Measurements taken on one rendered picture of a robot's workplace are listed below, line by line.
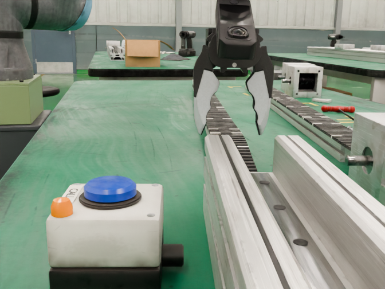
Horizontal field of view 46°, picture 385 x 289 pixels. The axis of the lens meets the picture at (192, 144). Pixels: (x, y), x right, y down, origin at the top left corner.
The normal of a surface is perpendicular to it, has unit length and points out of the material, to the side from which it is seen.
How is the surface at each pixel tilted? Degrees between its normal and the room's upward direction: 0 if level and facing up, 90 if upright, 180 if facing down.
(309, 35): 90
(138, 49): 69
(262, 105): 90
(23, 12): 116
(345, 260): 90
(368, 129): 90
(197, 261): 0
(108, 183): 3
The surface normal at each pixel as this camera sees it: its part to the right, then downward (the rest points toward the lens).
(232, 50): -0.01, 0.69
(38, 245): 0.02, -0.97
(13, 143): 0.18, 0.23
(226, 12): 0.06, -0.73
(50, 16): 0.54, 0.68
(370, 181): -1.00, 0.00
